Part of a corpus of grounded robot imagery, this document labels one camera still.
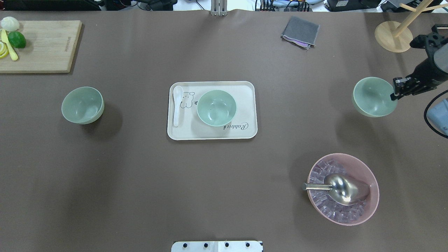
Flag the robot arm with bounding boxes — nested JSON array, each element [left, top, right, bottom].
[[390, 45, 448, 101]]

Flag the clear ice cubes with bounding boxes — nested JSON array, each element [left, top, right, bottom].
[[309, 159, 366, 223]]

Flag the bamboo cutting board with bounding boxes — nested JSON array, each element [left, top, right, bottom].
[[0, 20, 82, 74]]

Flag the green bowl robot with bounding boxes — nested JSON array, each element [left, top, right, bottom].
[[351, 77, 398, 118], [61, 86, 105, 125]]

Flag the green bowl on tray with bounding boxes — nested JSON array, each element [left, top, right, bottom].
[[197, 90, 237, 127]]

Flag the lemon slice stacked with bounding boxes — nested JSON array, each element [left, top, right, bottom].
[[0, 48, 9, 58], [0, 41, 8, 51]]

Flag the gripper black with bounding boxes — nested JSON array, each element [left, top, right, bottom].
[[390, 58, 448, 101]]

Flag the grey folded cloth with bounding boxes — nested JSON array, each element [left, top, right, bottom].
[[281, 16, 320, 50]]

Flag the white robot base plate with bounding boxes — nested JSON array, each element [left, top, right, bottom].
[[171, 240, 264, 252]]

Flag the lemon slice top stacked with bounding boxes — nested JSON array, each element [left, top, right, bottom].
[[0, 41, 8, 51]]

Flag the metal ice scoop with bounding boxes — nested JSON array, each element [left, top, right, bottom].
[[301, 173, 370, 206]]

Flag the cream rabbit tray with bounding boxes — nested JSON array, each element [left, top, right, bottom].
[[167, 81, 258, 140]]

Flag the green lime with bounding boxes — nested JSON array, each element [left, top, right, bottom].
[[7, 31, 27, 48]]

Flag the yellow plastic knife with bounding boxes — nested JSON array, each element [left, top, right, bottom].
[[1, 29, 18, 61]]

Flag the wooden mug tree stand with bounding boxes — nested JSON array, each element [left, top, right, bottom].
[[374, 0, 448, 53]]

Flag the white ceramic spoon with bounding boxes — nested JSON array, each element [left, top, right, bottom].
[[173, 85, 183, 127]]

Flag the pink bowl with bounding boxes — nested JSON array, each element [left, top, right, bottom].
[[306, 153, 379, 226]]

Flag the lemon slice bottom stacked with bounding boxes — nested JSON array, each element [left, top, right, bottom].
[[0, 48, 9, 58]]

